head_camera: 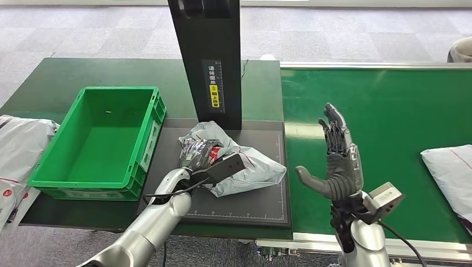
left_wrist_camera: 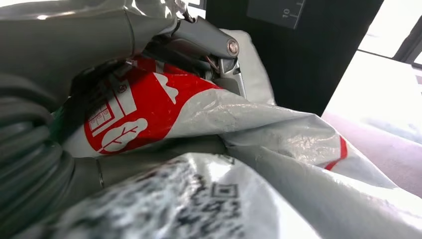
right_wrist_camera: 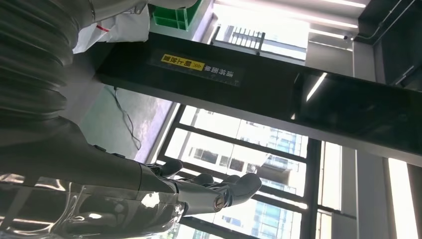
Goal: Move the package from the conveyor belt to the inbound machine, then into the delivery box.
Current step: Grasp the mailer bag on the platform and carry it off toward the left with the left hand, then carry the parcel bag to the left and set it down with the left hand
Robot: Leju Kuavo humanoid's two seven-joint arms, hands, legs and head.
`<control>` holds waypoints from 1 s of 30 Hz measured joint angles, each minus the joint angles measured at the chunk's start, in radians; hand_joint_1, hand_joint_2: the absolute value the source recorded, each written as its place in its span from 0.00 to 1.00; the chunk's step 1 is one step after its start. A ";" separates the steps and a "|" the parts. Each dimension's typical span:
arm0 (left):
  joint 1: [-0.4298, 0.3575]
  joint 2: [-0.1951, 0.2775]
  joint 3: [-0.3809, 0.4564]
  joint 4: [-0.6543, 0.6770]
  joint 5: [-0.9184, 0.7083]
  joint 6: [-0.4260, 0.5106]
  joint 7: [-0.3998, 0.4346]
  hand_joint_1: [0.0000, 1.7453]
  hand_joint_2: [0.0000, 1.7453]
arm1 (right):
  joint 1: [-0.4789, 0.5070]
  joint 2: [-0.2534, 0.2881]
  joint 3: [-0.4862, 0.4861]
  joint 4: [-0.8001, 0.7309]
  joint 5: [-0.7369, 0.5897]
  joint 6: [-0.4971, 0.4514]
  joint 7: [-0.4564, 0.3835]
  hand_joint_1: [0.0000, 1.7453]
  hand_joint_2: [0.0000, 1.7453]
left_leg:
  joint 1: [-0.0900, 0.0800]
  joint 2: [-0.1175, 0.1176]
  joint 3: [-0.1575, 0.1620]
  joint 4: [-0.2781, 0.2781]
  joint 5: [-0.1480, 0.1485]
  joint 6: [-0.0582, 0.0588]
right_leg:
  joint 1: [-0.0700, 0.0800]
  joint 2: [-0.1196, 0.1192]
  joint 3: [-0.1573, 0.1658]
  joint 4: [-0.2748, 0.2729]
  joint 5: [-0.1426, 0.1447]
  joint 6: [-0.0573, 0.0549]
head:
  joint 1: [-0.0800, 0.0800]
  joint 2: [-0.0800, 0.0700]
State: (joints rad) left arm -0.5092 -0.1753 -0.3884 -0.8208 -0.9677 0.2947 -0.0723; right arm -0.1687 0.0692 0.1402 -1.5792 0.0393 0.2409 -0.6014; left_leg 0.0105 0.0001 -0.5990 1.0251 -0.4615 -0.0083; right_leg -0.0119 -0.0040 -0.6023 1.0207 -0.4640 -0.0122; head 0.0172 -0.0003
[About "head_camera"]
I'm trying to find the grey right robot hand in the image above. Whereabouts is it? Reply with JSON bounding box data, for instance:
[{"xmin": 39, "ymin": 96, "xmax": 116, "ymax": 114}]
[{"xmin": 294, "ymin": 102, "xmax": 365, "ymax": 202}]

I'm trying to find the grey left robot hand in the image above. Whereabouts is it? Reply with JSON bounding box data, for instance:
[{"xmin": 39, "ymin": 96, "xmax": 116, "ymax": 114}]
[{"xmin": 179, "ymin": 138, "xmax": 224, "ymax": 175}]

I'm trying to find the grey package with red print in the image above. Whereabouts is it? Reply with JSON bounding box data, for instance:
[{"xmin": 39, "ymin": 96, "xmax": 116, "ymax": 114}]
[{"xmin": 178, "ymin": 120, "xmax": 288, "ymax": 199}]

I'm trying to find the green conveyor belt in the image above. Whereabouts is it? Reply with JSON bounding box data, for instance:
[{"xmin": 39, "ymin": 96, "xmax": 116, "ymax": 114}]
[{"xmin": 280, "ymin": 68, "xmax": 472, "ymax": 244}]

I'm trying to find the grey flat mail package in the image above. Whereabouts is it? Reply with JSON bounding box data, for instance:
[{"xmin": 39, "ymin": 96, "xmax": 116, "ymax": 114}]
[{"xmin": 420, "ymin": 144, "xmax": 472, "ymax": 238}]

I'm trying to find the black and yellow column label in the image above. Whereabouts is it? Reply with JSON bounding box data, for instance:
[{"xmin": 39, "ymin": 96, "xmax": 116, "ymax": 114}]
[{"xmin": 201, "ymin": 59, "xmax": 225, "ymax": 114}]

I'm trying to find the green plastic crate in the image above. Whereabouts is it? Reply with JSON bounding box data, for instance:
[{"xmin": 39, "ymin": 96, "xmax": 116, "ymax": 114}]
[{"xmin": 27, "ymin": 86, "xmax": 168, "ymax": 202}]

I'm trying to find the black scanner column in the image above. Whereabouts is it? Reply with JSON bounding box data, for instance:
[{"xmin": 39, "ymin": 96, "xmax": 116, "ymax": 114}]
[{"xmin": 167, "ymin": 0, "xmax": 243, "ymax": 131}]

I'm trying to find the dark green table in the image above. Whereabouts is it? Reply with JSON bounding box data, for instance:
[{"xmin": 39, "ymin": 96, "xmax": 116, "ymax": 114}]
[{"xmin": 0, "ymin": 57, "xmax": 294, "ymax": 241}]

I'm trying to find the beige round object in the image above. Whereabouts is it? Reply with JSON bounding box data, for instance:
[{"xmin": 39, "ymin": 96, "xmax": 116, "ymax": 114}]
[{"xmin": 446, "ymin": 36, "xmax": 472, "ymax": 64}]

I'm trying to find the grey crumpled mail bag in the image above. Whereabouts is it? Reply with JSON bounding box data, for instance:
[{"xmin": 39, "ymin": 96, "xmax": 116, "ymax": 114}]
[{"xmin": 0, "ymin": 114, "xmax": 61, "ymax": 185}]

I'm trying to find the white mail bag red logo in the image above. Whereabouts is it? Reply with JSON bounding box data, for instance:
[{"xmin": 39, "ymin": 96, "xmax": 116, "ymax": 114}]
[{"xmin": 0, "ymin": 177, "xmax": 42, "ymax": 233}]

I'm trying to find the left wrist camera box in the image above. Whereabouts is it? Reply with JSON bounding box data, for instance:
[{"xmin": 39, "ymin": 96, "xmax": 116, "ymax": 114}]
[{"xmin": 200, "ymin": 152, "xmax": 247, "ymax": 186}]

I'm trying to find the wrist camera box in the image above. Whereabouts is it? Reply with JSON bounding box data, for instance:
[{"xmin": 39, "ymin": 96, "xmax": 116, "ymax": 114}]
[
  {"xmin": 200, "ymin": 152, "xmax": 247, "ymax": 186},
  {"xmin": 362, "ymin": 181, "xmax": 406, "ymax": 224}
]

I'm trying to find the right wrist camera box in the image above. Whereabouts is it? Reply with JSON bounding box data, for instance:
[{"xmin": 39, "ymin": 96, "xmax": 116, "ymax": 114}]
[{"xmin": 362, "ymin": 181, "xmax": 406, "ymax": 224}]

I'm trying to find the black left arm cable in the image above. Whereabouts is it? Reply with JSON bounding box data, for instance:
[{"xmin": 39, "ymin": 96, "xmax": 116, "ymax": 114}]
[{"xmin": 141, "ymin": 176, "xmax": 212, "ymax": 208}]

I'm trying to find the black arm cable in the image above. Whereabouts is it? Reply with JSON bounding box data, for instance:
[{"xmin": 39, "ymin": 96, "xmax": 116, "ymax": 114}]
[
  {"xmin": 141, "ymin": 176, "xmax": 212, "ymax": 208},
  {"xmin": 376, "ymin": 219, "xmax": 429, "ymax": 267}
]

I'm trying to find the black scanner base plate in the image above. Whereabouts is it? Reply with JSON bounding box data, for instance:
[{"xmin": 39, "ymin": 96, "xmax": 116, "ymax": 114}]
[{"xmin": 137, "ymin": 117, "xmax": 293, "ymax": 230}]

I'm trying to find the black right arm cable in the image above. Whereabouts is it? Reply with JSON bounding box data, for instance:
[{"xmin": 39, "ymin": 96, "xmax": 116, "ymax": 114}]
[{"xmin": 376, "ymin": 219, "xmax": 429, "ymax": 267}]

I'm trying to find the silver conveyor frame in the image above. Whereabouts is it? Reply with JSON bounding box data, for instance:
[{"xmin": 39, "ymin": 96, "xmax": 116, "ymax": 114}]
[{"xmin": 255, "ymin": 61, "xmax": 472, "ymax": 267}]

